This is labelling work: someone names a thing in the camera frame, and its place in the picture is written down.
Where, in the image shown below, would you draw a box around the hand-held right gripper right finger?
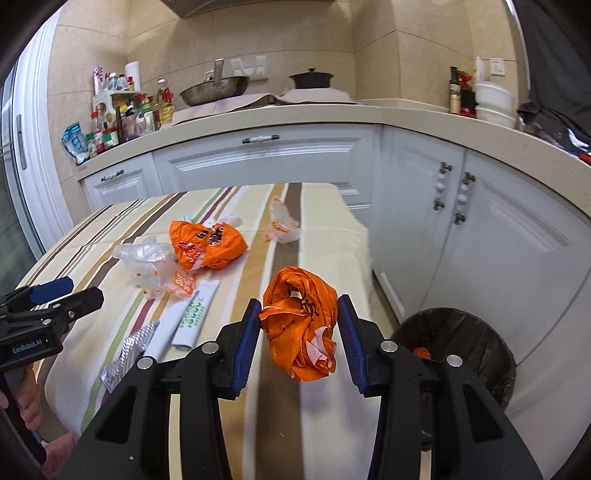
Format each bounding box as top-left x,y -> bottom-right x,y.
337,294 -> 543,480

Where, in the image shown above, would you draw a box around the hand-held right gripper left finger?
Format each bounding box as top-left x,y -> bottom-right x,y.
60,298 -> 264,480

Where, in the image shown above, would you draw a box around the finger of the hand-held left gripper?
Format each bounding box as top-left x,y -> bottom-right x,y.
0,276 -> 75,315
23,286 -> 105,331

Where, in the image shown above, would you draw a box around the clear plastic bag orange dots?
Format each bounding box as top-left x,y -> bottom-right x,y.
112,235 -> 197,301

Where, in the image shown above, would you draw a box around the trash bin with black liner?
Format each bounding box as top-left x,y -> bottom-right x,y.
390,307 -> 517,414

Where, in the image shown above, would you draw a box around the person's left hand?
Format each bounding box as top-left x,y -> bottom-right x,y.
16,364 -> 45,433

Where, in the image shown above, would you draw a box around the white paper sleeve green print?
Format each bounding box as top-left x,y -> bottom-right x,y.
172,281 -> 218,348

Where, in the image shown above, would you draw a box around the silver foil blister pack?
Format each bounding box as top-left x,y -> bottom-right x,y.
100,322 -> 160,393

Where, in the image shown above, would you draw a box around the white green-printed wrapper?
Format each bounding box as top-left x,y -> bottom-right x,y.
139,295 -> 195,361

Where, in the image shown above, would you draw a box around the orange plastic bag black print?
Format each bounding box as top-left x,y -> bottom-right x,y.
168,219 -> 247,271

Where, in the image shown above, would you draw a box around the small clear plastic bag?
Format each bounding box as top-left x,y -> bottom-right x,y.
262,196 -> 301,244

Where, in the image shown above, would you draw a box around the striped tablecloth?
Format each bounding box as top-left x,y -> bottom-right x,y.
18,182 -> 375,480

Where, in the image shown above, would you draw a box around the blue snack packet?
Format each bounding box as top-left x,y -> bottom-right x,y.
61,122 -> 89,165

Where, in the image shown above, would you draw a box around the white sliding door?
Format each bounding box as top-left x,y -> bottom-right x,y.
0,9 -> 86,287

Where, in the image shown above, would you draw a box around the white kitchen cabinet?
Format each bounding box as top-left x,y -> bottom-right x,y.
78,124 -> 591,462

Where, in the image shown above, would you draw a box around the group of condiment bottles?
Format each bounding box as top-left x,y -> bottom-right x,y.
85,67 -> 177,156

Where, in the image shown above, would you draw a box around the white condiment rack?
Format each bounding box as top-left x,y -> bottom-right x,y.
92,90 -> 144,139

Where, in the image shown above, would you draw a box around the beige stove cover cloth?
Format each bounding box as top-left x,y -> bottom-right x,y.
171,88 -> 358,125

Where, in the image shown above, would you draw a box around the steel wok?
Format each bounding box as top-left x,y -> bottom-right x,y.
179,58 -> 250,107

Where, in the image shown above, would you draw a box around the black lidded pot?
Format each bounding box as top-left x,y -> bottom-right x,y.
288,68 -> 334,90

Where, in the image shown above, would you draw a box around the white bowl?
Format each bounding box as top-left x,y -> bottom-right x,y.
475,106 -> 517,129
475,80 -> 515,110

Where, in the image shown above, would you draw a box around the dark glass bottle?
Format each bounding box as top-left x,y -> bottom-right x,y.
448,67 -> 463,114

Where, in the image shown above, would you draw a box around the red packets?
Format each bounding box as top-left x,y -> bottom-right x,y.
459,71 -> 478,119

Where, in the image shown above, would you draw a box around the range hood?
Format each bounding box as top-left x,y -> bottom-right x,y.
161,0 -> 334,19

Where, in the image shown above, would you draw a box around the dark cloth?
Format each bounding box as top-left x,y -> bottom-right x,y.
517,14 -> 591,160

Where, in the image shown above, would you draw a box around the cabinet door handle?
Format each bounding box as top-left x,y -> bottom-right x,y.
433,161 -> 452,210
454,172 -> 476,225

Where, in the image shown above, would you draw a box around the white wall rack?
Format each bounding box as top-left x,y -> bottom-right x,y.
231,55 -> 269,82

